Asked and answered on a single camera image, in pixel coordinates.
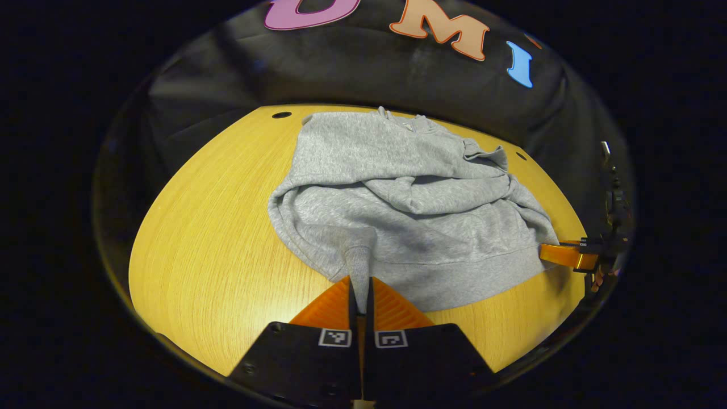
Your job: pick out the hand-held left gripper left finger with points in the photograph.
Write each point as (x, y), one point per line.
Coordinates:
(306, 363)

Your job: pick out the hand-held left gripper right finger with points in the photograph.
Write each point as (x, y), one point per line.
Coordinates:
(420, 358)

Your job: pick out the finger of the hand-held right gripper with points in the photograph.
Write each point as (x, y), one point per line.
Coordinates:
(568, 255)

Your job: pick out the grey zip-neck sweatshirt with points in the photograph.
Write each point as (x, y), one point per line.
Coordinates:
(409, 216)

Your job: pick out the black backdrop cloth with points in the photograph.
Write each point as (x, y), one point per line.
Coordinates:
(363, 74)

